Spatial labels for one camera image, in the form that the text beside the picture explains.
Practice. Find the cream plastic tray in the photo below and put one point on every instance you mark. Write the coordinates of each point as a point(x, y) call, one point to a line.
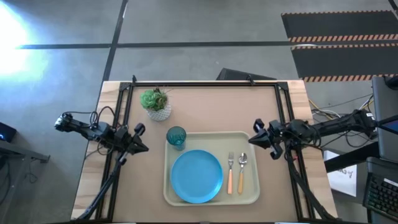
point(214, 140)

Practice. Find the black device blue light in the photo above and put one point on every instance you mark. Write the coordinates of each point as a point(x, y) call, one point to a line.
point(6, 132)

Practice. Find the black floor mat orange stripes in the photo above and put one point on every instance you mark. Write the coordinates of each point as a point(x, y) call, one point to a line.
point(342, 62)
point(342, 25)

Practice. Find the white printed paper sheet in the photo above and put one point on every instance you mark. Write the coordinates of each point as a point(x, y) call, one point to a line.
point(342, 177)

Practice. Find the black computer keyboard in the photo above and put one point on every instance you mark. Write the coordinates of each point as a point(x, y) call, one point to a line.
point(381, 196)

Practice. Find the black aluminium table frame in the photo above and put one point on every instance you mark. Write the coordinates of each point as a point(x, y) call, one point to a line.
point(202, 84)

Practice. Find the grey metal table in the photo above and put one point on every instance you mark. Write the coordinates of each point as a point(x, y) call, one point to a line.
point(21, 151)

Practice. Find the black frame clamp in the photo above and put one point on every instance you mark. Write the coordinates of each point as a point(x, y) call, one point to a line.
point(133, 78)
point(250, 80)

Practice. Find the large computer monitor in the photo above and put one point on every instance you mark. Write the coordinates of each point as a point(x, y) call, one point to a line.
point(391, 126)

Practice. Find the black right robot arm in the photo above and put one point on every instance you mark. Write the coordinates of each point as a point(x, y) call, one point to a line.
point(335, 126)

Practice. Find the blue faceted plastic cup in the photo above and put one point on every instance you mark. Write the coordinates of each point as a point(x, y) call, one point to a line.
point(176, 137)

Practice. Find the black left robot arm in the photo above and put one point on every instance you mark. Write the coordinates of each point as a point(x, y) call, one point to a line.
point(87, 129)

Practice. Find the blue round plate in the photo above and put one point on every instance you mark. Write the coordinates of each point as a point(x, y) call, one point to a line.
point(196, 176)

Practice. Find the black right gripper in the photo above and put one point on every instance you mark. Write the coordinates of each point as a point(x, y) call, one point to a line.
point(276, 132)

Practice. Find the black desk base bar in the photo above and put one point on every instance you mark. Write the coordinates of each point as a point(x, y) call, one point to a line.
point(351, 157)

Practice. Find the succulent in white patterned pot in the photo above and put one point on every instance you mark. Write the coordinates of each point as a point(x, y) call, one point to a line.
point(152, 99)

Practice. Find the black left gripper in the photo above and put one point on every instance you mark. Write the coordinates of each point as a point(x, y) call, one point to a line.
point(124, 140)

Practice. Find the black angular box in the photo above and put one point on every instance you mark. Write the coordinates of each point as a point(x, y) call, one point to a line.
point(239, 75)

